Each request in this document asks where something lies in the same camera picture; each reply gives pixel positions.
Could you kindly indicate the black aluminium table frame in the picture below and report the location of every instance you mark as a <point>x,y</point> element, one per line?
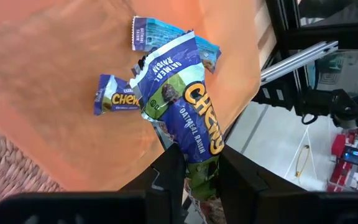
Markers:
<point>322,37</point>

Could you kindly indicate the red furniture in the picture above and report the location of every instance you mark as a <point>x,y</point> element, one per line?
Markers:
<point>340,146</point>

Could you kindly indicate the orange translucent plastic bin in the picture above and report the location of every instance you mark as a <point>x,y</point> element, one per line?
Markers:
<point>57,77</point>

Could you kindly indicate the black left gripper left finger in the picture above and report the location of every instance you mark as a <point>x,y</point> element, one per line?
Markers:
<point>89,208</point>

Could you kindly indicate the black round base foot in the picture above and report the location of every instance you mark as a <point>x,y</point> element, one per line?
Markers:
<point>337,107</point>

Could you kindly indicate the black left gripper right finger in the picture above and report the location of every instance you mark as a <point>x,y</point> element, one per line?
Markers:
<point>291,208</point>

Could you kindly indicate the clear round glass plate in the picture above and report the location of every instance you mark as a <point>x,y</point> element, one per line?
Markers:
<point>11,174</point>

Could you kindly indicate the silver aluminium extrusion bar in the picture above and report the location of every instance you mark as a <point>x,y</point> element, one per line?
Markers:
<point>297,60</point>

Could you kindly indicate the black box with white labels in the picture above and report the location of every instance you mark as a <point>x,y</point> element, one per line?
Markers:
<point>272,99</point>

